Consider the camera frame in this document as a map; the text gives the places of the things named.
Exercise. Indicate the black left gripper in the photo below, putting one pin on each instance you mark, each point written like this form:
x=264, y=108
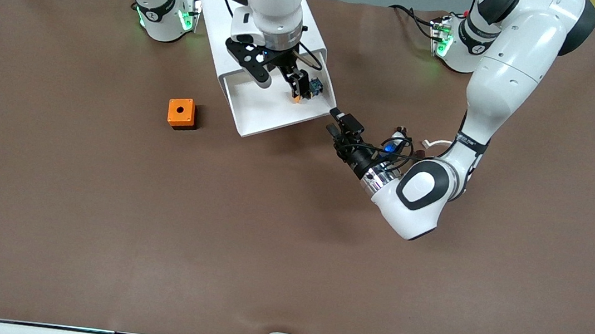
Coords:
x=355, y=153

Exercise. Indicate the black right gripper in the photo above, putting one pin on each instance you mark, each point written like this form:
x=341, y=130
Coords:
x=288, y=67

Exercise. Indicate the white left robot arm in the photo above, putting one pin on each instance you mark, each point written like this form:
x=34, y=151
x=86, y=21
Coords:
x=510, y=73

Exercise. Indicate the brown terminal block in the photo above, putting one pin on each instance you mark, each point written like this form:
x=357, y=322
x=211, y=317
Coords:
x=420, y=154

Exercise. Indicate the white curved plastic clamp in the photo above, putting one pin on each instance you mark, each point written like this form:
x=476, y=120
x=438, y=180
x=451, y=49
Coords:
x=437, y=144

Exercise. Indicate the black switch white face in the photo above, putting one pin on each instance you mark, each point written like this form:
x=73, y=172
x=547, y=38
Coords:
x=402, y=129

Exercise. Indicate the orange button enclosure box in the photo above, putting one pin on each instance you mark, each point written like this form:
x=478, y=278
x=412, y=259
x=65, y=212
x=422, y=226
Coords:
x=180, y=111

